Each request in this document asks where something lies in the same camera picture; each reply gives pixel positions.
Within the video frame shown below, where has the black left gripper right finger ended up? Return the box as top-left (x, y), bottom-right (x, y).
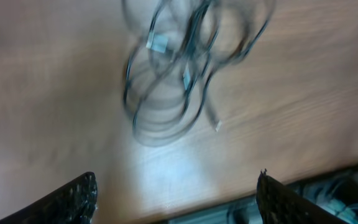
top-left (255, 169), bottom-right (349, 224)

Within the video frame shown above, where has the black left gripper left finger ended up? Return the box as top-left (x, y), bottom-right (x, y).
top-left (0, 172), bottom-right (98, 224)

